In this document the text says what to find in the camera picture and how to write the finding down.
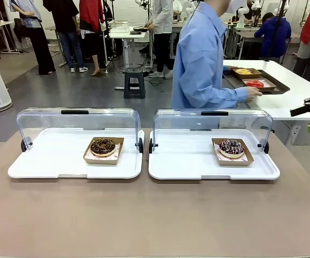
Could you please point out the white standing desk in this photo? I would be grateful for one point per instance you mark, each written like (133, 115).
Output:
(125, 35)

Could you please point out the sprinkled chocolate donut in box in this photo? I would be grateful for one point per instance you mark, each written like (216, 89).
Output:
(248, 161)

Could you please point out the white socket box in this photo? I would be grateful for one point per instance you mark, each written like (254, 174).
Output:
(296, 133)

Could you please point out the person's right forearm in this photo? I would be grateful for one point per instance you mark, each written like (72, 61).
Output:
(219, 96)

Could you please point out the person in black shirt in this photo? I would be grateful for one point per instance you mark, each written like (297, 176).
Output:
(67, 40)

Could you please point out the chocolate rainbow sprinkle donut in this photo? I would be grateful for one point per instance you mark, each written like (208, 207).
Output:
(232, 146)

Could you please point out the red glazed donut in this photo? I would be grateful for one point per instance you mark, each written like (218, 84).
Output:
(254, 83)

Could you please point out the figure in red black garment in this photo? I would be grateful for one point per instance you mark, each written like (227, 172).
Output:
(90, 13)

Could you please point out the person in dark blue hoodie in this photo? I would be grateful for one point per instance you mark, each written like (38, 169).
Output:
(275, 35)

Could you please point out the yellow frosted donut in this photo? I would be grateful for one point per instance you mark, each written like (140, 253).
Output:
(256, 73)

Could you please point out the white table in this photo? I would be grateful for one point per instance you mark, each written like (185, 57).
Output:
(299, 80)

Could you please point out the chocolate nut donut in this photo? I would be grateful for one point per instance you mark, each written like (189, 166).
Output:
(102, 146)

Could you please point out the person in white shirt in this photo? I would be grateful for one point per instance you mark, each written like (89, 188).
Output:
(161, 48)

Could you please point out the black tripod pole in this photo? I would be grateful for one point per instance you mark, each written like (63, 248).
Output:
(274, 40)

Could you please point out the person in blue shirt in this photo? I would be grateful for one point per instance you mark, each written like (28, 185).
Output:
(197, 53)

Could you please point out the white display tray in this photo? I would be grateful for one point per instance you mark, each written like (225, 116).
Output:
(187, 161)
(36, 161)

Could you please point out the black serving tray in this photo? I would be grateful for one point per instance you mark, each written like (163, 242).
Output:
(281, 86)

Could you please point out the grey plastic stool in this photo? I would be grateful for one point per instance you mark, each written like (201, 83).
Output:
(134, 83)

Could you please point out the yellow sprinkled donut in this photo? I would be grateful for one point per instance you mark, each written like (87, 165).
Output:
(242, 71)

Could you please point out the person's right hand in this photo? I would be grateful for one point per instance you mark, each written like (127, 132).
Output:
(254, 94)

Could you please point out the red frosted donut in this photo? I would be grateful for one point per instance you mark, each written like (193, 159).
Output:
(271, 88)

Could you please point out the person's left hand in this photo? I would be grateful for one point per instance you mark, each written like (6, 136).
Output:
(232, 68)

